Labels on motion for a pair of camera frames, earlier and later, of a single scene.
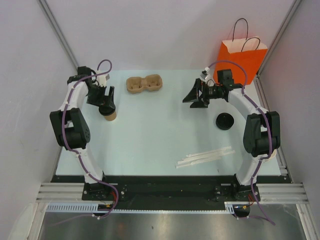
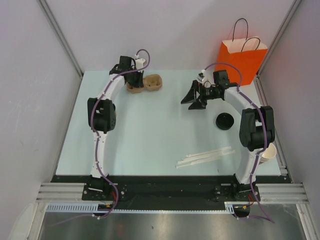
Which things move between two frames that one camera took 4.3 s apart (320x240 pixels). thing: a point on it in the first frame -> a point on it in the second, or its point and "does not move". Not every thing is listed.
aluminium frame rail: (282, 193) does not move
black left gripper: (103, 100) -> (139, 83)
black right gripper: (194, 95) does not move
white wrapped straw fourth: (181, 166) does not move
